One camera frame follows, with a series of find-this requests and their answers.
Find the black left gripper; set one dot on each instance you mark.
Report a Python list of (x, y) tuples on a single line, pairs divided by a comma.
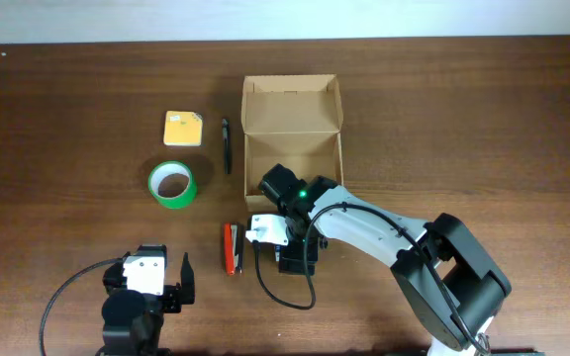
[(170, 295)]

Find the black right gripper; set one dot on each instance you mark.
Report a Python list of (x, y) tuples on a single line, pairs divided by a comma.
[(295, 262)]

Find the orange black stapler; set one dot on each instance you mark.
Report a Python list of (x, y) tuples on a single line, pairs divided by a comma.
[(233, 239)]

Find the green tape roll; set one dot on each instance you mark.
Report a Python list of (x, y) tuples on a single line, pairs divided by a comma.
[(164, 170)]

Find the brown cardboard box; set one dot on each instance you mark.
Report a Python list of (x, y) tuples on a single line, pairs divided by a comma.
[(292, 120)]

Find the yellow sticky note pad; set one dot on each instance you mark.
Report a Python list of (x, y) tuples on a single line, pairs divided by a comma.
[(182, 129)]

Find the blue white staples box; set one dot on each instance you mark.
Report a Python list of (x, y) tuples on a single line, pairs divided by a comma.
[(277, 252)]

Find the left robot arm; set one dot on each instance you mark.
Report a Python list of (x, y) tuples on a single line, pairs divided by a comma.
[(138, 300)]

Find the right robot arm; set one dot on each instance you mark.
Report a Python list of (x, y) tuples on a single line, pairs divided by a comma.
[(452, 284)]

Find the black pen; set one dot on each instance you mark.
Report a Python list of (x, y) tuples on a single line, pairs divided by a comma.
[(227, 145)]

